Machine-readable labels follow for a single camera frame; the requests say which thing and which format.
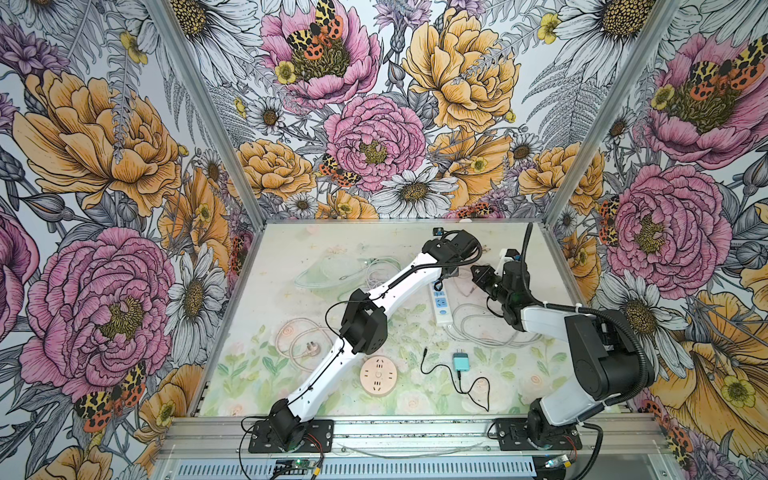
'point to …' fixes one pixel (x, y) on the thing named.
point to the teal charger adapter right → (461, 360)
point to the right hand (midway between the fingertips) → (470, 273)
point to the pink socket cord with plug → (302, 340)
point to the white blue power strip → (441, 306)
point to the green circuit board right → (556, 462)
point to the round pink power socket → (378, 375)
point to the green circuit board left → (297, 463)
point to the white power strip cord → (452, 325)
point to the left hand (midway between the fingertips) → (437, 272)
